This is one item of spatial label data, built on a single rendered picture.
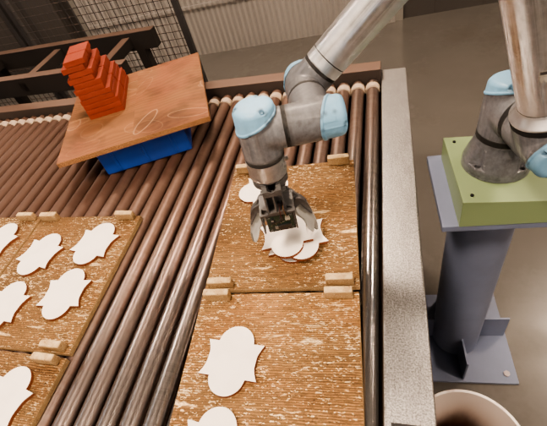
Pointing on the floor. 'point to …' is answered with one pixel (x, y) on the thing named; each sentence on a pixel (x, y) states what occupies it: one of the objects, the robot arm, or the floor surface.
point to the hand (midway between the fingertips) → (285, 232)
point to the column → (468, 297)
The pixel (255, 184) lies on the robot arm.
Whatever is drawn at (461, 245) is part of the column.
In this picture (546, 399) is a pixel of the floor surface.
